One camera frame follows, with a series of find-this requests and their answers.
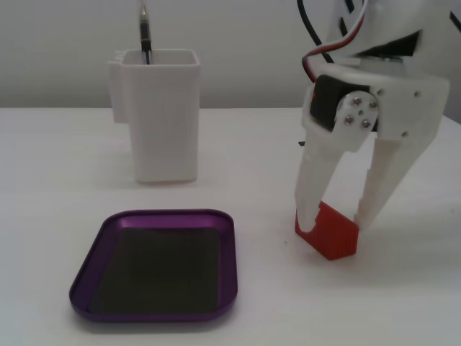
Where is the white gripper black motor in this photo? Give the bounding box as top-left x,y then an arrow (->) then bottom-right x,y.
294,63 -> 452,232

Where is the red ribbed cube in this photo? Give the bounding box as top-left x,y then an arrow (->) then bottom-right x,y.
293,200 -> 362,262

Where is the white plastic pen holder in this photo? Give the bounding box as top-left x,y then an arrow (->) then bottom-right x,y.
107,49 -> 201,186

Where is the purple metal tray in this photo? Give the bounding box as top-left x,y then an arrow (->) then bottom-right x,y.
68,208 -> 239,324

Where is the black ballpoint pen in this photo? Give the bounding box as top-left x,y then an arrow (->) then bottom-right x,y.
138,0 -> 154,66

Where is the red white black servo cable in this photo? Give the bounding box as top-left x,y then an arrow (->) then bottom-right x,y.
301,0 -> 372,84

